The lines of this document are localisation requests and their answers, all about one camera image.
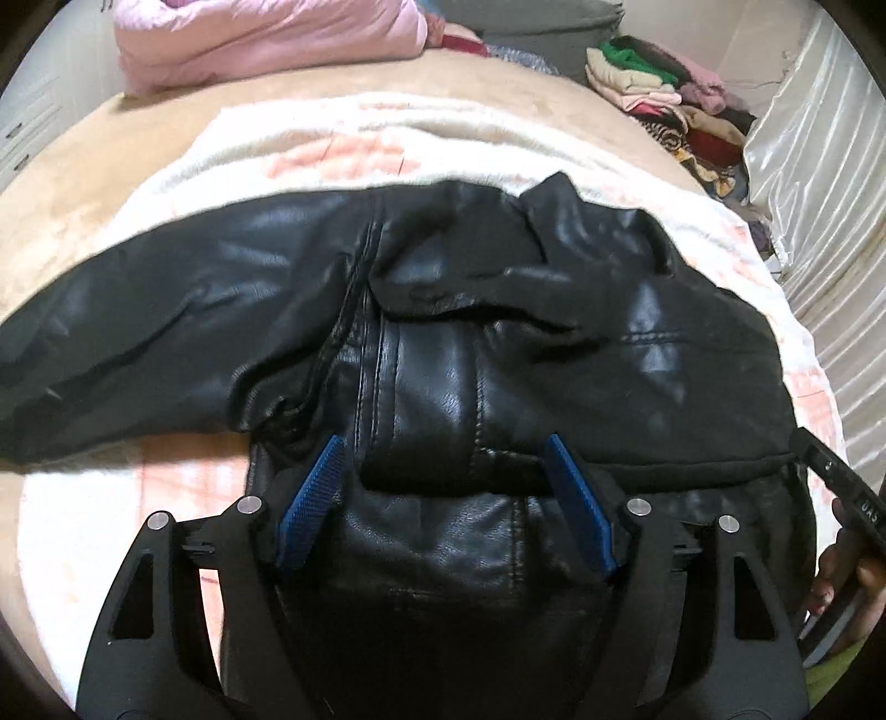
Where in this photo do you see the person's right hand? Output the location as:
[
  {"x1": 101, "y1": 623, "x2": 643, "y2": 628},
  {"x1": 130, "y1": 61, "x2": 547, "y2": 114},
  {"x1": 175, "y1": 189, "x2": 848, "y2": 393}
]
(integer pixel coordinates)
[{"x1": 806, "y1": 498, "x2": 886, "y2": 648}]

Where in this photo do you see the white wardrobe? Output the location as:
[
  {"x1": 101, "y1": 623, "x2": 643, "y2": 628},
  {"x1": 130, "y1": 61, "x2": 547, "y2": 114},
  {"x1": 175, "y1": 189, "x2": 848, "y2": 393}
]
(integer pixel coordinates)
[{"x1": 0, "y1": 0, "x2": 119, "y2": 195}]

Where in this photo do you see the pile of folded clothes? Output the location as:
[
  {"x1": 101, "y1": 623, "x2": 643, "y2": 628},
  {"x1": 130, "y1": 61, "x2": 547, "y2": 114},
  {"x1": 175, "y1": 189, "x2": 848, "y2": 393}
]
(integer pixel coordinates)
[{"x1": 585, "y1": 34, "x2": 776, "y2": 257}]

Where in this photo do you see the blue patterned cloth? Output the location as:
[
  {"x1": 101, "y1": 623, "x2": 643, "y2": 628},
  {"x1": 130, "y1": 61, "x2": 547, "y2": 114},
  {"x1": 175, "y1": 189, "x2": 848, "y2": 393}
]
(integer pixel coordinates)
[{"x1": 486, "y1": 43, "x2": 558, "y2": 76}]

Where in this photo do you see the pink quilt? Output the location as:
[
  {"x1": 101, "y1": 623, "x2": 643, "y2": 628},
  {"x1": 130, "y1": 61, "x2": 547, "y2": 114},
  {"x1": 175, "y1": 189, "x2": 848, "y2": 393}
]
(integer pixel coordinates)
[{"x1": 112, "y1": 0, "x2": 430, "y2": 96}]

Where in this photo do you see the beige bed cover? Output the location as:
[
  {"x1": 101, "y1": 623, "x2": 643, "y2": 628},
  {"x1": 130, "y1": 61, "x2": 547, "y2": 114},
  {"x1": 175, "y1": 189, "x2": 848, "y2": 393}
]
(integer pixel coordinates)
[{"x1": 0, "y1": 65, "x2": 700, "y2": 700}]

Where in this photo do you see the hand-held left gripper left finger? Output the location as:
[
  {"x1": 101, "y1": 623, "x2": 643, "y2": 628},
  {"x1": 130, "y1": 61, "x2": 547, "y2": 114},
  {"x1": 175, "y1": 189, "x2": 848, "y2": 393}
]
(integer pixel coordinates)
[{"x1": 75, "y1": 435, "x2": 347, "y2": 720}]

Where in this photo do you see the white pink patterned blanket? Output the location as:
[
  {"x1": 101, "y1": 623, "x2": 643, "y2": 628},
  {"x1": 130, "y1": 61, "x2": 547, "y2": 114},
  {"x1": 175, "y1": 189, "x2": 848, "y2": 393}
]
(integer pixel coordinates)
[{"x1": 17, "y1": 93, "x2": 849, "y2": 693}]

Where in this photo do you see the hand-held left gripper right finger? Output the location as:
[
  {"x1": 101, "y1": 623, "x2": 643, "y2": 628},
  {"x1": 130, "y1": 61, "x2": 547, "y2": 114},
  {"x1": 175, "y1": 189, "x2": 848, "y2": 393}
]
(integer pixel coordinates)
[{"x1": 543, "y1": 435, "x2": 811, "y2": 720}]

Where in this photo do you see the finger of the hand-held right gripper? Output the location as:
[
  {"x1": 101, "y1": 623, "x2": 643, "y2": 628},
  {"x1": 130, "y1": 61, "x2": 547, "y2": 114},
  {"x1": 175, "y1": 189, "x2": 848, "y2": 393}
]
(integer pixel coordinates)
[{"x1": 791, "y1": 428, "x2": 886, "y2": 544}]

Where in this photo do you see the black leather jacket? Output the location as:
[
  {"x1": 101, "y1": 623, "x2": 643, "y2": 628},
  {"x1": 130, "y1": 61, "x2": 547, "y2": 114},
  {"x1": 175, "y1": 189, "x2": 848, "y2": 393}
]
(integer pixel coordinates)
[{"x1": 0, "y1": 173, "x2": 818, "y2": 720}]

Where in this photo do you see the white satin curtain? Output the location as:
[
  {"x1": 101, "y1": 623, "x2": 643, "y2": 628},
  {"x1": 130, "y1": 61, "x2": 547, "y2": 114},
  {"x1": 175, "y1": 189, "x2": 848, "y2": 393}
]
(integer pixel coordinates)
[{"x1": 744, "y1": 10, "x2": 886, "y2": 486}]

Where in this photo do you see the person's yellow-green clothing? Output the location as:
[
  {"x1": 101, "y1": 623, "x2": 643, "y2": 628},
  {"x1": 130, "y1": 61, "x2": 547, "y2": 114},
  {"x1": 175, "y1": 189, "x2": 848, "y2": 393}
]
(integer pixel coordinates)
[{"x1": 803, "y1": 640, "x2": 869, "y2": 711}]

